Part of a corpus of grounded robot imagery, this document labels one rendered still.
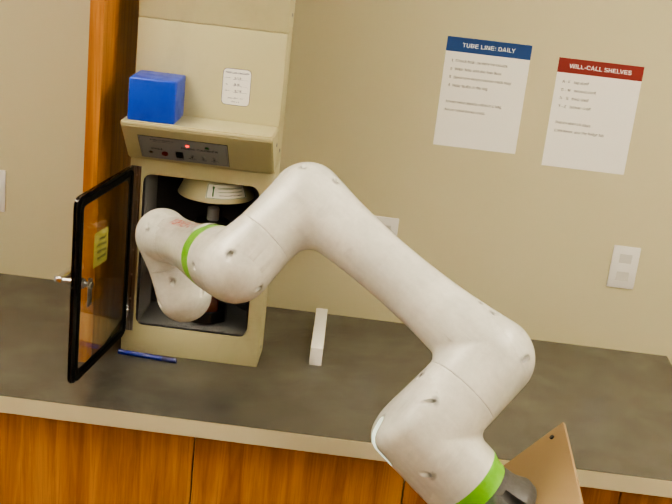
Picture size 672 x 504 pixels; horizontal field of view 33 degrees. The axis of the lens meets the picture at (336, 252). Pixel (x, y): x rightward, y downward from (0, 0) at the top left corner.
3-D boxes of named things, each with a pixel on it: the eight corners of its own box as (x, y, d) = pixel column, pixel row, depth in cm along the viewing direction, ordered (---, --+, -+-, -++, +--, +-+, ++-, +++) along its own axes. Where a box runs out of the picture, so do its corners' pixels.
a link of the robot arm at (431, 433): (531, 454, 168) (448, 364, 165) (461, 531, 165) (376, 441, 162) (495, 443, 181) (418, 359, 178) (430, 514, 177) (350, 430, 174)
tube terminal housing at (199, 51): (143, 312, 284) (162, 5, 261) (270, 328, 284) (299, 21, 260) (119, 350, 261) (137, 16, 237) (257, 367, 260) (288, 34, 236)
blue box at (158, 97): (137, 110, 242) (140, 69, 240) (183, 116, 242) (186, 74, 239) (126, 119, 233) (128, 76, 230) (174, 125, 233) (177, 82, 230)
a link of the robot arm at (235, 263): (300, 270, 182) (254, 215, 177) (244, 325, 179) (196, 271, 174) (261, 255, 198) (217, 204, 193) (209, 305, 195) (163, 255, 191)
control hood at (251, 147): (130, 154, 246) (132, 109, 243) (275, 171, 245) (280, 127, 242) (117, 166, 235) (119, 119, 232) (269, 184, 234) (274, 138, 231)
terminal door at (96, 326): (124, 333, 257) (133, 165, 245) (70, 386, 229) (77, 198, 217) (121, 333, 258) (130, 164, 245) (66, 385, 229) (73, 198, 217)
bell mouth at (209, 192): (185, 179, 267) (187, 157, 265) (259, 188, 266) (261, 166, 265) (170, 198, 250) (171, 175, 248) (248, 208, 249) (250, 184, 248)
